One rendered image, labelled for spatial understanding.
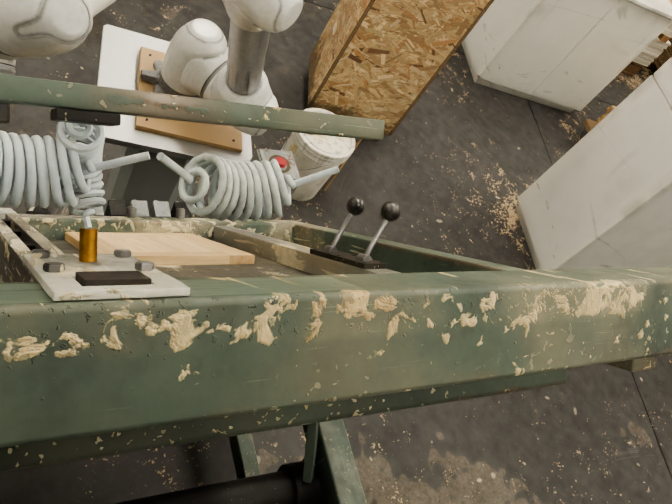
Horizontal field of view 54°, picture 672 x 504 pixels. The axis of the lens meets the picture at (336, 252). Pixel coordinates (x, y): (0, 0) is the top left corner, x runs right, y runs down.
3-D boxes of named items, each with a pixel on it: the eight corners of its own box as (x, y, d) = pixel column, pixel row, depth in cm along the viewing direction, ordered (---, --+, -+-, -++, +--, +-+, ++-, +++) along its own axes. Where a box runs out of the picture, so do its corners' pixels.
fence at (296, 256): (230, 240, 181) (231, 226, 180) (469, 318, 100) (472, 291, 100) (213, 240, 178) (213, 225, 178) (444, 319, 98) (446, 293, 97)
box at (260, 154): (270, 185, 217) (292, 149, 204) (279, 215, 211) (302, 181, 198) (236, 183, 211) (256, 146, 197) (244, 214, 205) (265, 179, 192)
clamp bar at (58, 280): (19, 238, 154) (21, 133, 151) (185, 417, 53) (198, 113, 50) (-30, 238, 148) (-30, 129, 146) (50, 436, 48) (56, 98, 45)
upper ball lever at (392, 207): (362, 268, 123) (396, 206, 125) (373, 271, 120) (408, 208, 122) (347, 258, 121) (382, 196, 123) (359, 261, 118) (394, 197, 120)
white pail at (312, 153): (321, 164, 345) (364, 102, 311) (328, 211, 329) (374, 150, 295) (264, 151, 331) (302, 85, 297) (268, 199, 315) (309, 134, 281)
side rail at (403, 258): (309, 261, 195) (312, 224, 193) (656, 369, 101) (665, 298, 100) (291, 261, 192) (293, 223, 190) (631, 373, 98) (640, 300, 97)
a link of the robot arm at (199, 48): (182, 51, 219) (203, 0, 203) (223, 89, 219) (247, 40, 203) (148, 69, 208) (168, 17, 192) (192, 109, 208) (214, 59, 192)
